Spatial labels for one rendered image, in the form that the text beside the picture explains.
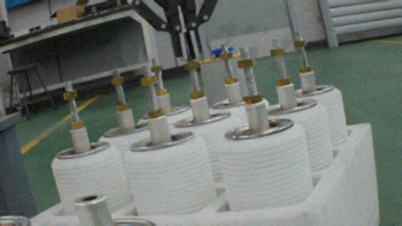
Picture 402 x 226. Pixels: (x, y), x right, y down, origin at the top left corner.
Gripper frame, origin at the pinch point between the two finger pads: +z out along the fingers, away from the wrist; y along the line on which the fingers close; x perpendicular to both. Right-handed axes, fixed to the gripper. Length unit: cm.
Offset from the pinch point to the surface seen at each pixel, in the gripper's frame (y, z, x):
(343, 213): -8.9, 21.4, 20.1
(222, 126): -1.0, 10.6, 4.7
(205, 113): -0.2, 8.9, 1.2
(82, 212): 19.3, 7.3, 41.6
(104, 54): -48, 1, -517
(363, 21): -310, 16, -441
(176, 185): 7.9, 13.9, 13.9
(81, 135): 16.3, 7.8, 2.6
